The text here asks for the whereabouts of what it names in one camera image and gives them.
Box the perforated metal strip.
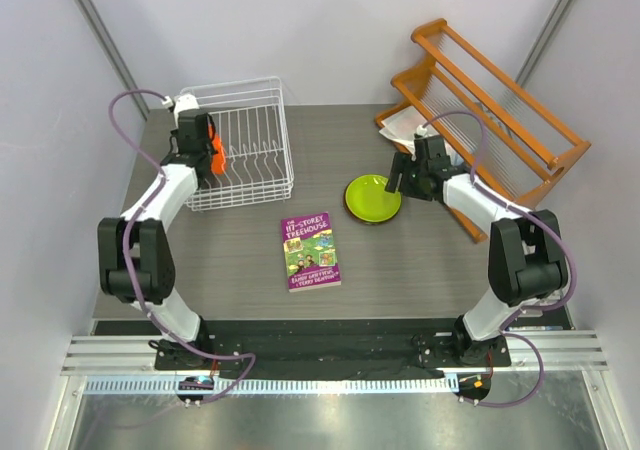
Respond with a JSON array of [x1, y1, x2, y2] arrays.
[[84, 374, 459, 396]]

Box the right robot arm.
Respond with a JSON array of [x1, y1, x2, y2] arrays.
[[385, 136, 569, 366]]

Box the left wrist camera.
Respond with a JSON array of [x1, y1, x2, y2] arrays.
[[161, 93, 200, 122]]

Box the white paper packet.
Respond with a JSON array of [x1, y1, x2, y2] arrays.
[[378, 104, 464, 169]]

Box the orange plate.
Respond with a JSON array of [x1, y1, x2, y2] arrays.
[[208, 123, 226, 175]]

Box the white wire dish rack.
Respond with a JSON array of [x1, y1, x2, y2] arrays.
[[178, 76, 294, 211]]

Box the orange wooden rack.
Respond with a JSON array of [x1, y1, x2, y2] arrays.
[[374, 17, 592, 244]]

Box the aluminium rail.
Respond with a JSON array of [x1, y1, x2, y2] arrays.
[[62, 330, 609, 375]]

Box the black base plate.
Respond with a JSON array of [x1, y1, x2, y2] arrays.
[[92, 304, 574, 381]]

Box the purple treehouse book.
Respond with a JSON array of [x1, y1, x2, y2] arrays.
[[281, 212, 342, 293]]

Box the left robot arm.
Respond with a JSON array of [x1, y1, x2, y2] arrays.
[[98, 109, 214, 369]]

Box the red floral plate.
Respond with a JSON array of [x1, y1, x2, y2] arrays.
[[342, 184, 402, 227]]

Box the lime green plate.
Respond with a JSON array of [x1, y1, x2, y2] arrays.
[[345, 174, 402, 223]]

